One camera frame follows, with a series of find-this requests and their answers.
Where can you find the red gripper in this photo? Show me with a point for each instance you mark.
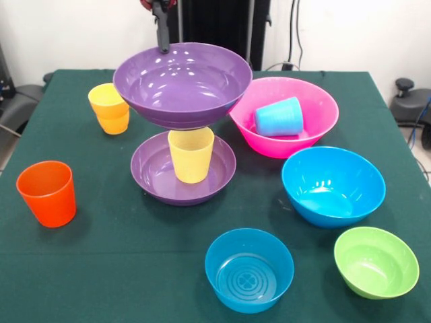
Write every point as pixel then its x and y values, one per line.
pixel 146 4

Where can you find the purple bowl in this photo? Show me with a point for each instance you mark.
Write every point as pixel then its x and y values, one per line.
pixel 151 175
pixel 182 87

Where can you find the pale yellow translucent cup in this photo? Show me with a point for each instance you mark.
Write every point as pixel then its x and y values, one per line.
pixel 192 158

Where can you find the blue cup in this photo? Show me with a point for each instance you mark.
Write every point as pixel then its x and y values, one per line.
pixel 279 117

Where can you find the small blue patterned bowl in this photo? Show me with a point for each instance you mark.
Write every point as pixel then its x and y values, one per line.
pixel 249 276

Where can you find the amber yellow cup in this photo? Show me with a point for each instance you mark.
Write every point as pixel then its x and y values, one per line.
pixel 114 124

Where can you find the pink bowl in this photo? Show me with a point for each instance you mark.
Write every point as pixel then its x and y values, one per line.
pixel 320 111

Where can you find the orange cup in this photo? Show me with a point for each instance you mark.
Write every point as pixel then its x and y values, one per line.
pixel 50 202

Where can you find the large blue bowl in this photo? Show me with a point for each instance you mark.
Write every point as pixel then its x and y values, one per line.
pixel 330 198

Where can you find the dark green table cloth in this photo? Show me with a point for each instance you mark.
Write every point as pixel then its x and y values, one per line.
pixel 67 269

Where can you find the green bowl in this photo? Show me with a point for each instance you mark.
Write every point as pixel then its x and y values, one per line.
pixel 375 266

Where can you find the black pedestal leg with caster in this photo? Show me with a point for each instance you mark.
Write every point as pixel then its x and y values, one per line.
pixel 20 101
pixel 410 107

